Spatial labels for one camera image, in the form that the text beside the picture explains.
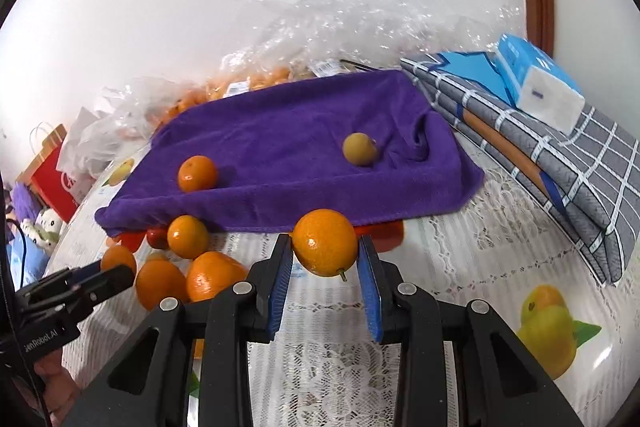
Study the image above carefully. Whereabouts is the small orange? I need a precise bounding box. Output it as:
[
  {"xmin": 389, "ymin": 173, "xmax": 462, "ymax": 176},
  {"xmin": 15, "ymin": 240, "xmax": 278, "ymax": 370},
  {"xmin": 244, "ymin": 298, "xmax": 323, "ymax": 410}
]
[{"xmin": 100, "ymin": 244, "xmax": 137, "ymax": 274}]

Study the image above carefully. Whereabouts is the large tangerine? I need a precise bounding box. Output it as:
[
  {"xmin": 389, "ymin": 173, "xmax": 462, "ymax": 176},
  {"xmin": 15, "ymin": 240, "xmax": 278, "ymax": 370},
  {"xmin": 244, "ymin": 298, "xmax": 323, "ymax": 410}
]
[{"xmin": 186, "ymin": 251, "xmax": 247, "ymax": 303}]

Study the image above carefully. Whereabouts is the small red fruit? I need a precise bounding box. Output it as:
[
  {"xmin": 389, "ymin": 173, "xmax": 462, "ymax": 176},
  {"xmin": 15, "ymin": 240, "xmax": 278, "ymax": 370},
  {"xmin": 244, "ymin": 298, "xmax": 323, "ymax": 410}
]
[{"xmin": 145, "ymin": 227, "xmax": 169, "ymax": 251}]

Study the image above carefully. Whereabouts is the yellow-green longan fruit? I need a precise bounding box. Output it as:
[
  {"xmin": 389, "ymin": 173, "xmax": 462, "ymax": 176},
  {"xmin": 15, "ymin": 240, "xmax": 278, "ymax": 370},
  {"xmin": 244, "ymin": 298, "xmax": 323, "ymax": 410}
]
[{"xmin": 342, "ymin": 132, "xmax": 378, "ymax": 167}]

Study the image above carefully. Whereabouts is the person's left hand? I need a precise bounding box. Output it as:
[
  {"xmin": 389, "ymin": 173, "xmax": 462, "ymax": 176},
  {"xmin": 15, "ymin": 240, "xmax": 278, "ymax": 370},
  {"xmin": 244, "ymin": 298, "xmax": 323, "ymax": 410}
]
[{"xmin": 35, "ymin": 349, "xmax": 80, "ymax": 427}]

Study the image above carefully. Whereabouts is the red paper shopping bag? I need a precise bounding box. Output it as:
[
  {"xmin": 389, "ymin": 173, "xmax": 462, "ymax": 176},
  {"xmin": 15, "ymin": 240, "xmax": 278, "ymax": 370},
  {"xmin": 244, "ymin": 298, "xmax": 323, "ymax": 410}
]
[{"xmin": 16, "ymin": 122, "xmax": 86, "ymax": 223}]

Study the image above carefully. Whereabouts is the purple towel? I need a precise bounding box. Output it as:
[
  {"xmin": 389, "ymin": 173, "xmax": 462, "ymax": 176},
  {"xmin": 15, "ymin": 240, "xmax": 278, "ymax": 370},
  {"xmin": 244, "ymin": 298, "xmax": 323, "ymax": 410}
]
[{"xmin": 94, "ymin": 69, "xmax": 484, "ymax": 236}]

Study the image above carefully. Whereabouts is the white plastic bag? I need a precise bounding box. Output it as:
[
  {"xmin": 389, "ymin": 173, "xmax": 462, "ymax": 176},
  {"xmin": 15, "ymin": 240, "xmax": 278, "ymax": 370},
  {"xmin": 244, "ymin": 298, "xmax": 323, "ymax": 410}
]
[{"xmin": 56, "ymin": 77, "xmax": 174, "ymax": 181}]

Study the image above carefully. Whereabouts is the grey checked folded cloth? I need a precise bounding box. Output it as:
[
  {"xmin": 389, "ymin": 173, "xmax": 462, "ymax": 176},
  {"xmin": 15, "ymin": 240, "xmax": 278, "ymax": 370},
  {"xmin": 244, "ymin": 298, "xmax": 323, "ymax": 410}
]
[{"xmin": 400, "ymin": 52, "xmax": 639, "ymax": 285}]

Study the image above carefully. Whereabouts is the blue tissue pack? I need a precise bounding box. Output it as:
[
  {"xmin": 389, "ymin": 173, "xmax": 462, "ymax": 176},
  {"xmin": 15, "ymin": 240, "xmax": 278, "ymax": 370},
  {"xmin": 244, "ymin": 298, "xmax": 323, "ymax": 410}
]
[{"xmin": 495, "ymin": 34, "xmax": 585, "ymax": 135}]

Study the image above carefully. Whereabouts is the clear bag of oranges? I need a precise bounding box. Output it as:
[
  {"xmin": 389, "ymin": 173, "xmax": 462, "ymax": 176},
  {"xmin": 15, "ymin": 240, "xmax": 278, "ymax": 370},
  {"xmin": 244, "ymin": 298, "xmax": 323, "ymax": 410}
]
[{"xmin": 151, "ymin": 0, "xmax": 524, "ymax": 129}]

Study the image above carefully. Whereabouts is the black cable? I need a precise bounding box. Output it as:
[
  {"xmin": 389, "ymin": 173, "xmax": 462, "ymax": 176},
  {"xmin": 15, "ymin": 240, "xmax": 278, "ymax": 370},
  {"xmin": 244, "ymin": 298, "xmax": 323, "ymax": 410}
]
[{"xmin": 3, "ymin": 206, "xmax": 30, "ymax": 293}]

